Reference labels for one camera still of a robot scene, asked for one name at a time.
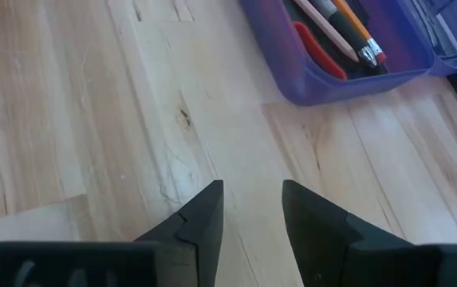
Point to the orange pencil red eraser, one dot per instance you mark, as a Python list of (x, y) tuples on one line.
[(361, 24)]

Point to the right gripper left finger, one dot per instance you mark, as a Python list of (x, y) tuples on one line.
[(196, 247)]

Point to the purple plastic supply box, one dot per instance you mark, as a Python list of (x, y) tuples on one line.
[(292, 71)]

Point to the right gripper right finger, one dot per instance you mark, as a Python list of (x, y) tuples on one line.
[(324, 239)]

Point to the black pen silver tip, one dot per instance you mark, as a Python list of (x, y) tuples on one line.
[(351, 32)]

